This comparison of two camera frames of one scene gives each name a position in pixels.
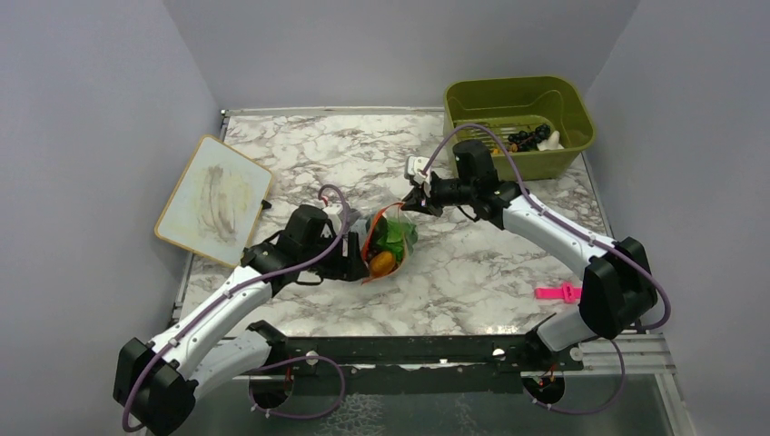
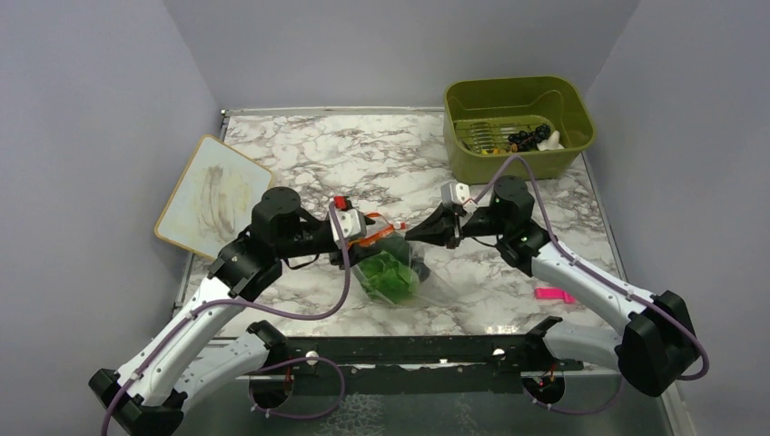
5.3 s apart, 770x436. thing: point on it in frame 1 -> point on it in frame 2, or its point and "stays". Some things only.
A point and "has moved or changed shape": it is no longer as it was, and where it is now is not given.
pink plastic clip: x=567 y=292 stays
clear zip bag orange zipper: x=387 y=236 has moved or changed shape
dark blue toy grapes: x=528 y=141 stays
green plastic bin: x=518 y=104 stays
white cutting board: x=214 y=205 stays
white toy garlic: x=550 y=143 stays
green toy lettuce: x=394 y=237 -> x=381 y=273
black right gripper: x=417 y=200 -> x=444 y=228
